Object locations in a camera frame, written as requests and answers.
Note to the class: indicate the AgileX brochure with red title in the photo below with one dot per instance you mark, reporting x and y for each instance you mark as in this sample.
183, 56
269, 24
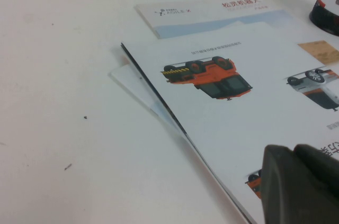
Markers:
201, 14

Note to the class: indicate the brochure with orange vehicle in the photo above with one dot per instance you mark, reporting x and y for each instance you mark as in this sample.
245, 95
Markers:
225, 118

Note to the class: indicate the plain white paper sheet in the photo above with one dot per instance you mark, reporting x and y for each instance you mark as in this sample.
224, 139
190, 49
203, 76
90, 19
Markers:
132, 83

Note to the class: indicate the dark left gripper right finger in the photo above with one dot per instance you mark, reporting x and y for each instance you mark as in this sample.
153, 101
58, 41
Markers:
317, 163

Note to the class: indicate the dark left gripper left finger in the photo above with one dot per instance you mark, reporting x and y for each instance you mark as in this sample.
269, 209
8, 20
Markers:
286, 195

